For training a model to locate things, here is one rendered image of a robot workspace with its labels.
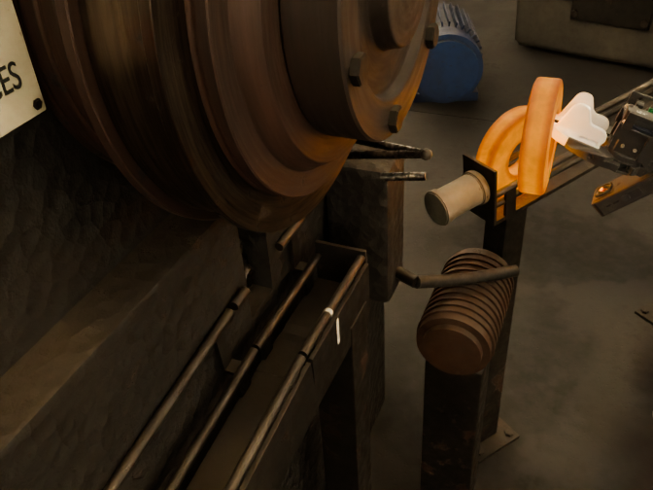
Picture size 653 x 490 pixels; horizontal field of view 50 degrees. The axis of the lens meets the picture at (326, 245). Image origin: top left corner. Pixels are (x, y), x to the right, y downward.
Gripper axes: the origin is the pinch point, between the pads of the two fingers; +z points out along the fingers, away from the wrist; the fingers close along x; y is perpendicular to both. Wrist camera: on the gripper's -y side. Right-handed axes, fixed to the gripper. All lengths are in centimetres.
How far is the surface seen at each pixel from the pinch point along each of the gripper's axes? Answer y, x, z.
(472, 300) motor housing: -31.8, 2.3, -2.1
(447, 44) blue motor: -65, -168, 37
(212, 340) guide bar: -16, 44, 24
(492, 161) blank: -13.6, -9.2, 4.1
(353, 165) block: -10.9, 10.5, 21.2
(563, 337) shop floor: -78, -53, -31
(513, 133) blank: -9.4, -12.5, 2.8
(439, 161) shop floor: -92, -132, 21
